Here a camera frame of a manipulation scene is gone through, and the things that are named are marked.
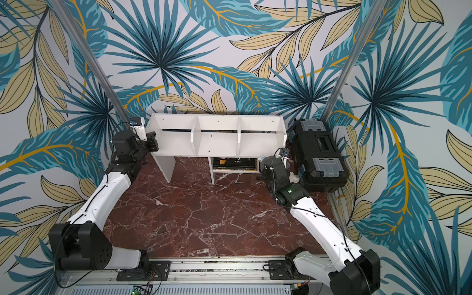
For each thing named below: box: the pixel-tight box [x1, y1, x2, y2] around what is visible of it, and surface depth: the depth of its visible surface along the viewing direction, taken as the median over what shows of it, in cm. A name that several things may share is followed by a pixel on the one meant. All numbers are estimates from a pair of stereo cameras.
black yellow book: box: [212, 157, 258, 171], surface depth 92 cm
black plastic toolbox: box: [288, 118, 350, 193], surface depth 92 cm
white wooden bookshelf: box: [145, 113, 288, 185], surface depth 84 cm
